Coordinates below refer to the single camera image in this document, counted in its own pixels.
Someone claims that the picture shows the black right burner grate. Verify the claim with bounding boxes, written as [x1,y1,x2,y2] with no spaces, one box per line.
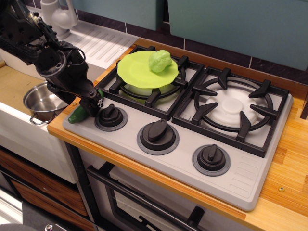
[172,67,293,157]

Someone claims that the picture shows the wooden drawer fronts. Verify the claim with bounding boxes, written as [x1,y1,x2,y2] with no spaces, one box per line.
[0,147,95,231]

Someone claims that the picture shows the black stove knob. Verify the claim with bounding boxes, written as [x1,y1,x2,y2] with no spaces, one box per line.
[137,119,180,155]
[192,144,231,177]
[95,104,128,132]

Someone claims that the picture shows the grey toy faucet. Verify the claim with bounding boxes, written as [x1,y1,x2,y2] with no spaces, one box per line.
[40,0,78,40]

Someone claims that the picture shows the toy oven door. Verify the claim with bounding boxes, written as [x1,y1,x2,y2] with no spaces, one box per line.
[81,153,247,231]

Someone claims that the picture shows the black left stove knob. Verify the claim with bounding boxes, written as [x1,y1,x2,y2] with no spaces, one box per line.
[95,104,128,132]

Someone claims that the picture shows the black right stove knob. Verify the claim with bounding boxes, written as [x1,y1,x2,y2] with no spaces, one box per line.
[192,144,231,177]

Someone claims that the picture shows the small stainless steel pot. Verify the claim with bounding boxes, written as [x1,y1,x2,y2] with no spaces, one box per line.
[23,81,68,126]

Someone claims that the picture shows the black oven door handle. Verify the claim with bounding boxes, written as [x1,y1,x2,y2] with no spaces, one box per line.
[87,166,204,231]

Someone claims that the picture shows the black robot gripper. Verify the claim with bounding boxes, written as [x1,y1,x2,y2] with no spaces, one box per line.
[36,49,103,117]

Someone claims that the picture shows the black middle stove knob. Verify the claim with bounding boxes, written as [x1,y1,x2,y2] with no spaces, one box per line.
[137,119,180,155]

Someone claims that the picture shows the light green toy cauliflower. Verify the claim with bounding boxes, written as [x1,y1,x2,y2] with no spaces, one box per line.
[148,50,172,73]

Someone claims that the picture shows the black burner grate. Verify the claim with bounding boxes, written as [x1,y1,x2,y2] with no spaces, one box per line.
[96,46,205,120]
[172,67,293,157]

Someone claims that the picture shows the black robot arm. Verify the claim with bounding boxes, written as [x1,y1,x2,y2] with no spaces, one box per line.
[0,0,103,117]

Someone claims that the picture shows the black left burner grate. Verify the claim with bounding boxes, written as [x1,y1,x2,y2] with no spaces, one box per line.
[96,46,205,120]

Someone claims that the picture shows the white toy sink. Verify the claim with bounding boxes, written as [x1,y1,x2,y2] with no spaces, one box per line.
[0,5,140,185]

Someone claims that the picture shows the grey toy stove top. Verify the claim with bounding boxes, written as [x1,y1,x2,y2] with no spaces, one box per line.
[62,45,294,212]

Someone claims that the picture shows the dark green toy pickle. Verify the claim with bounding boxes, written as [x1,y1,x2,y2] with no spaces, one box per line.
[68,90,104,124]

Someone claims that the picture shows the lime green plastic plate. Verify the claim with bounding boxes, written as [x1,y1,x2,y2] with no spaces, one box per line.
[117,51,179,89]

